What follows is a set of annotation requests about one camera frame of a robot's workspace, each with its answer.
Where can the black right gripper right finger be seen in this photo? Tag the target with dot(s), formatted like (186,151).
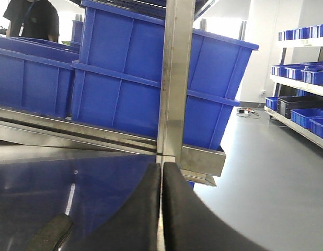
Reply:
(189,224)

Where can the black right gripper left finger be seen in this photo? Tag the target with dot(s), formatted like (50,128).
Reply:
(135,225)

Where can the dark brake pad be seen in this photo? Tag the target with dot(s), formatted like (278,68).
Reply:
(52,235)

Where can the blue plastic crate right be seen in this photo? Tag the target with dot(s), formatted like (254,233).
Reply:
(119,71)

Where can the blue plastic crate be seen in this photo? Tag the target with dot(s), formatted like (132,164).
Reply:
(36,77)
(119,71)

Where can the black storage bin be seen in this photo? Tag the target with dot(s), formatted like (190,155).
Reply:
(286,104)

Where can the white shelving rack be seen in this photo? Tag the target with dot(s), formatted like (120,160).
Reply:
(299,79)

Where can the blue plastic crate left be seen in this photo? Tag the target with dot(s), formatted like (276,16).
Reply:
(36,77)

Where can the person in black clothes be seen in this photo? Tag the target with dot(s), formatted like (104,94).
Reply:
(32,19)

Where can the stainless steel rack frame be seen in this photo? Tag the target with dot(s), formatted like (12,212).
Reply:
(196,164)

